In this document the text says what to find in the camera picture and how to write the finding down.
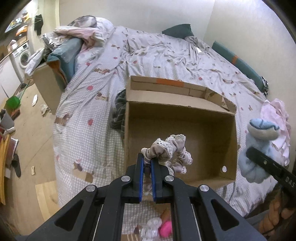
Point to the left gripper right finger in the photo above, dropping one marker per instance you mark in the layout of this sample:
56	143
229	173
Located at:
161	183

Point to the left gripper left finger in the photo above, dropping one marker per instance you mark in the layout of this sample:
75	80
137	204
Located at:
134	191

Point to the beige lace scrunchie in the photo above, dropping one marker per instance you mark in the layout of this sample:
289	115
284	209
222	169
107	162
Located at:
171	152

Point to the light blue plush toy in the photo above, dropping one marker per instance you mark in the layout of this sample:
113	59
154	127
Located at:
260	134

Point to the white cloth toy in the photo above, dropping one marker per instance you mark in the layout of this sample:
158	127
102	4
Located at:
150	231

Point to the pink rubber duck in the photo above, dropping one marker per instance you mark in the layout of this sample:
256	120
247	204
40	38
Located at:
165	229

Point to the orange tan cylinder toy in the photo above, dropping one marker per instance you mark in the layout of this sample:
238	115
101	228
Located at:
166	215

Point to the person's right hand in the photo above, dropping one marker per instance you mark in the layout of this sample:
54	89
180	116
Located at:
269	225

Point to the dark striped cloth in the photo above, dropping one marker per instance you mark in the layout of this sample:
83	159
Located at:
118	116

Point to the open cardboard box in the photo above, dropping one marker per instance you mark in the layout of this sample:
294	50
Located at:
157	108

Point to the pink white garment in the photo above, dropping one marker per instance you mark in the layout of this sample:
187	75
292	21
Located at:
275	112

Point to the teal bolster cushion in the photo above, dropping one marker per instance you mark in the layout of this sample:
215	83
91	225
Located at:
259	81

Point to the black slipper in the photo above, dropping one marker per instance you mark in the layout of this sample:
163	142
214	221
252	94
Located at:
16	165

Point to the tall cardboard box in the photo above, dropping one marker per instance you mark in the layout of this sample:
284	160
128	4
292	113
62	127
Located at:
50	85

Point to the wooden chair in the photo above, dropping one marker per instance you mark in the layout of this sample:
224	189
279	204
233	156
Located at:
3	153

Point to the dark green pillow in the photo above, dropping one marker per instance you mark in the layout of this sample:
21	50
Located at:
179	31

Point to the green dustpan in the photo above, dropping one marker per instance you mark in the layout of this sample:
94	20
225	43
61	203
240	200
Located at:
14	102

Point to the pile of bedding clothes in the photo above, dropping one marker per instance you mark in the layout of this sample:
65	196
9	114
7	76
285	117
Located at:
68	47

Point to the white washing machine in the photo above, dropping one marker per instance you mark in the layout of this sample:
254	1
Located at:
19	59

